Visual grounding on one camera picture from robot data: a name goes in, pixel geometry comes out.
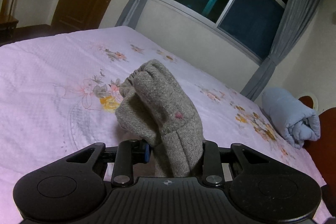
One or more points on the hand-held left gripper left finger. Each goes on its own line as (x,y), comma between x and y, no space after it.
(147,153)

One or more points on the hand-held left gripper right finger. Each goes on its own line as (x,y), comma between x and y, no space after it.
(210,158)

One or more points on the rolled light blue quilt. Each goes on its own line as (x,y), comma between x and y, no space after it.
(291,116)

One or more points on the bed with pink floral sheet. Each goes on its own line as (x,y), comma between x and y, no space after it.
(52,87)

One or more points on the red-brown wooden headboard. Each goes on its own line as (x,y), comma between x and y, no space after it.
(325,140)

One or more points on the wooden chair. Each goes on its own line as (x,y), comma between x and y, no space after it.
(9,11)

